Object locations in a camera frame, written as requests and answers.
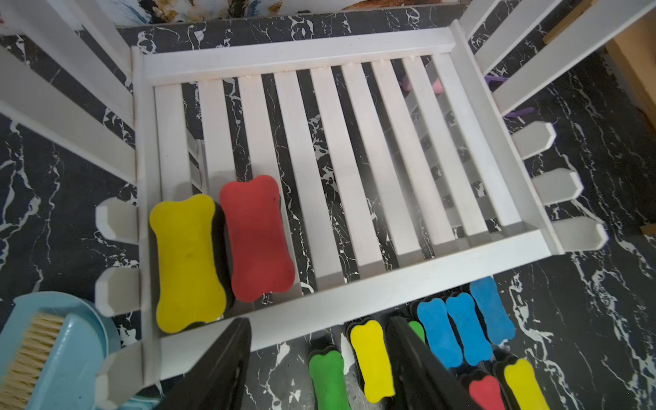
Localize white wooden shelf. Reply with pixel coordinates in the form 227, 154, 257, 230
1, 1, 655, 409

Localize blue eraser top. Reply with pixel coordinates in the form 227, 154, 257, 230
469, 277, 516, 345
416, 298, 463, 369
446, 292, 494, 367

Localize wooden corner shelf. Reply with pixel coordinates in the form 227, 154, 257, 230
543, 1, 655, 128

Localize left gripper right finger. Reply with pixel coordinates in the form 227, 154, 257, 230
385, 316, 480, 409

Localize red eraser bottom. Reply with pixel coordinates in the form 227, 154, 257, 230
220, 175, 296, 302
459, 370, 506, 410

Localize teal dustpan with brush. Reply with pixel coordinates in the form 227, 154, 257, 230
1, 291, 121, 409

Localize yellow eraser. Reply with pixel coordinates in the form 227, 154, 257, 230
492, 355, 550, 410
348, 318, 396, 404
150, 194, 232, 334

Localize purple pink toy rake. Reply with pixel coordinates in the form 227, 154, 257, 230
400, 75, 536, 119

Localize green eraser top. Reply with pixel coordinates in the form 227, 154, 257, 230
309, 346, 350, 410
408, 320, 426, 343

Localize yellow eraser bottom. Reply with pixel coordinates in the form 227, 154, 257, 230
492, 355, 550, 410
150, 194, 232, 334

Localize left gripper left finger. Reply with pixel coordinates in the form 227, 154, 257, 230
157, 319, 252, 409

